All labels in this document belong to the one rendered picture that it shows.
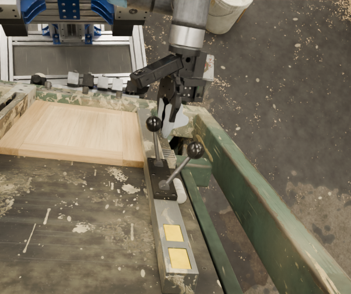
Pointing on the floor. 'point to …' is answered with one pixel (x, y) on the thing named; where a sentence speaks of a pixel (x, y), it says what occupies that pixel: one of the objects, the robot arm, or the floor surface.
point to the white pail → (225, 14)
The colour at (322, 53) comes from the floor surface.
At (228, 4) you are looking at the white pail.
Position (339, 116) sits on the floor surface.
